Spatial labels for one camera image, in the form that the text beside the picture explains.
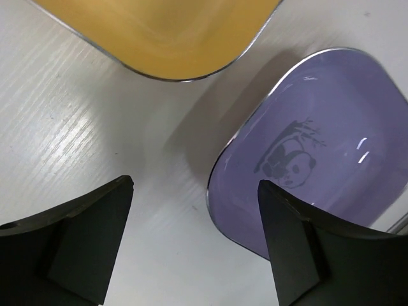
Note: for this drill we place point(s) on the purple panda plate front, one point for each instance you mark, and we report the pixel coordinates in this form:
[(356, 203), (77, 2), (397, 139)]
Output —
[(332, 132)]

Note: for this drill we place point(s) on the yellow panda plate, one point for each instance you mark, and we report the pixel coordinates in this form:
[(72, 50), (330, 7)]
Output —
[(172, 41)]

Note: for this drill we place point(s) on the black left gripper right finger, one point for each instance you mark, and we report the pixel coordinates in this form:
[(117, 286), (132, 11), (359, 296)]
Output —
[(320, 259)]

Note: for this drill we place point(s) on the aluminium mounting rail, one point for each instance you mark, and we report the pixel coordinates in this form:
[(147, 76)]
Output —
[(400, 227)]

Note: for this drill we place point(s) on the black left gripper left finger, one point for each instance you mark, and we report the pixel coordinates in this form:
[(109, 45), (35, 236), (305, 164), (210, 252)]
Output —
[(65, 255)]

